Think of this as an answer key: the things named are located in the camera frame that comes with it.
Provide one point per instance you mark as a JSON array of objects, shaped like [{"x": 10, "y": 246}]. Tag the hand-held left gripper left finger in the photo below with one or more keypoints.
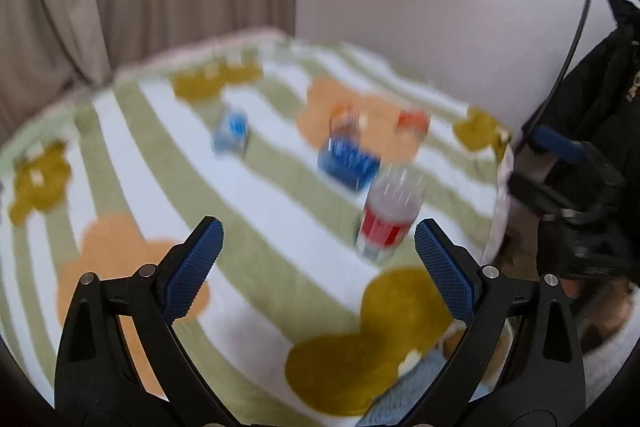
[{"x": 196, "y": 264}]

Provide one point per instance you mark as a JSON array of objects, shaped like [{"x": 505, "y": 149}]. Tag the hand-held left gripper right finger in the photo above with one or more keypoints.
[{"x": 444, "y": 271}]

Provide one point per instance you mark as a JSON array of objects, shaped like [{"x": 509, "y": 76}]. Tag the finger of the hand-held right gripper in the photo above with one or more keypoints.
[
  {"x": 542, "y": 196},
  {"x": 557, "y": 142}
]

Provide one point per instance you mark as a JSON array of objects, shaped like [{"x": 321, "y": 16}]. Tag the clear cup with red label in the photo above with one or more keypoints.
[{"x": 391, "y": 213}]

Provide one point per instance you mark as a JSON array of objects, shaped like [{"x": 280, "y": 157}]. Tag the person's right forearm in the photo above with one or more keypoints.
[{"x": 615, "y": 367}]

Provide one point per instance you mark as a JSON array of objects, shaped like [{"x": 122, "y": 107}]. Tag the clear cup with orange lid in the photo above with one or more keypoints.
[{"x": 413, "y": 124}]

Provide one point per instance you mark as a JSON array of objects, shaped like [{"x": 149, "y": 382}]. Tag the blue labelled cup, orange lid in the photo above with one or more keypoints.
[{"x": 347, "y": 154}]

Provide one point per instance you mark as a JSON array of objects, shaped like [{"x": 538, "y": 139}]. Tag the person's right hand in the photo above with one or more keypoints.
[{"x": 602, "y": 304}]

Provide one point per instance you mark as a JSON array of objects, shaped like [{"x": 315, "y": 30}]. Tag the striped bear print blanket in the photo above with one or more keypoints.
[{"x": 280, "y": 187}]

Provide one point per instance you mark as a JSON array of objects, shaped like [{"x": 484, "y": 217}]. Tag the blue grey cloth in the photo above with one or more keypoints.
[{"x": 425, "y": 387}]

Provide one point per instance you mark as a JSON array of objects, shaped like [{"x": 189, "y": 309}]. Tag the small blue-capped bottle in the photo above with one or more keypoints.
[{"x": 231, "y": 134}]

